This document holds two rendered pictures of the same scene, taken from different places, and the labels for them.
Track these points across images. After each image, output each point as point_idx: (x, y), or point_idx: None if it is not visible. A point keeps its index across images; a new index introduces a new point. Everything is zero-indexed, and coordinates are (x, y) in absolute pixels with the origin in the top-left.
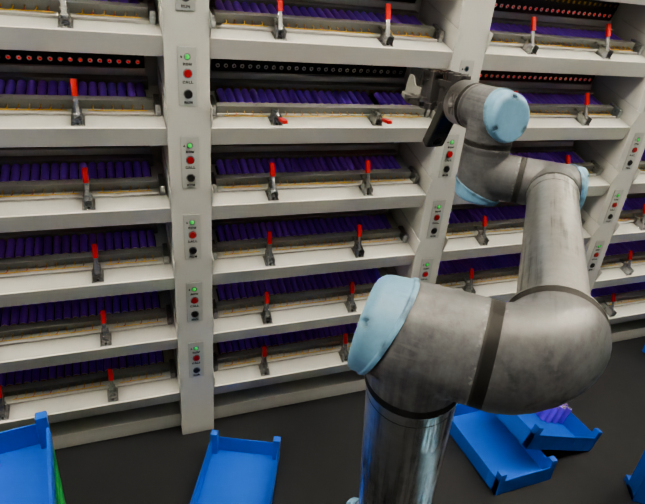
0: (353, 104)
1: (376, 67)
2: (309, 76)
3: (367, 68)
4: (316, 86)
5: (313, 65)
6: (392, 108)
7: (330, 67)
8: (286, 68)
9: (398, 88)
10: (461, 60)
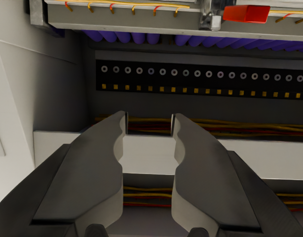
0: (245, 37)
1: (149, 77)
2: (260, 65)
3: (163, 75)
4: (259, 52)
5: (251, 81)
6: (149, 27)
7: (224, 78)
8: (292, 77)
9: (105, 45)
10: (4, 155)
